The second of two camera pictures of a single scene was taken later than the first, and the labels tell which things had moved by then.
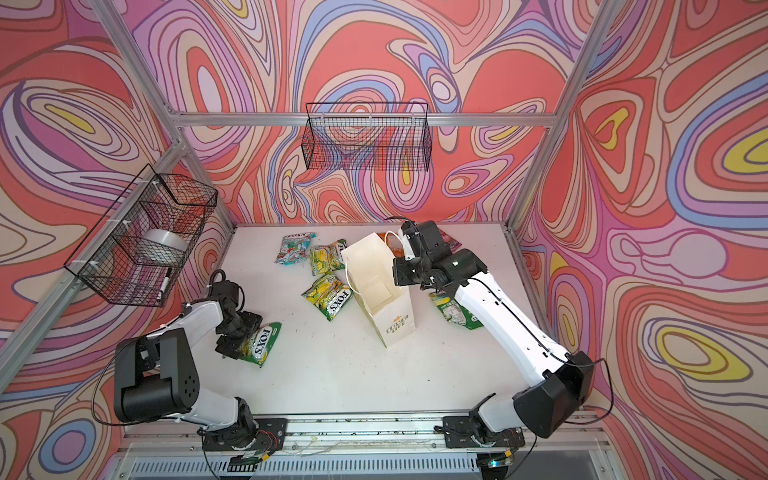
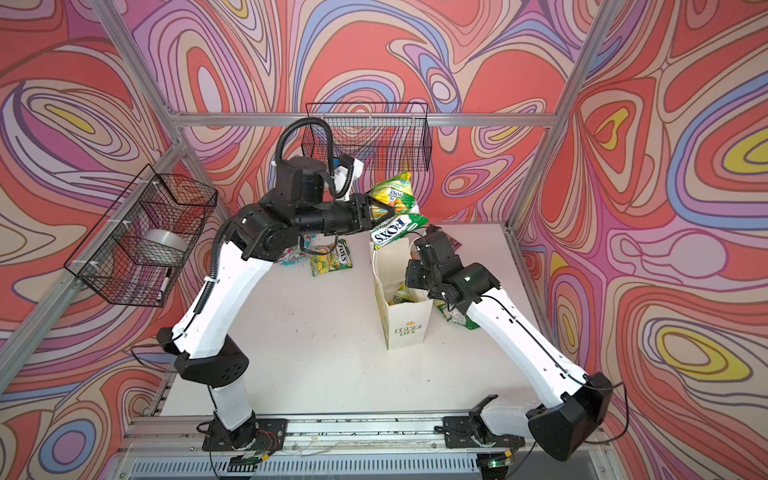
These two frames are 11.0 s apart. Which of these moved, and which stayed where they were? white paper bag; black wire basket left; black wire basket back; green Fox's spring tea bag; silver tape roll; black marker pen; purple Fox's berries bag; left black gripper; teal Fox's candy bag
Moved: white paper bag; left black gripper
Stayed: teal Fox's candy bag; silver tape roll; green Fox's spring tea bag; black wire basket left; purple Fox's berries bag; black marker pen; black wire basket back
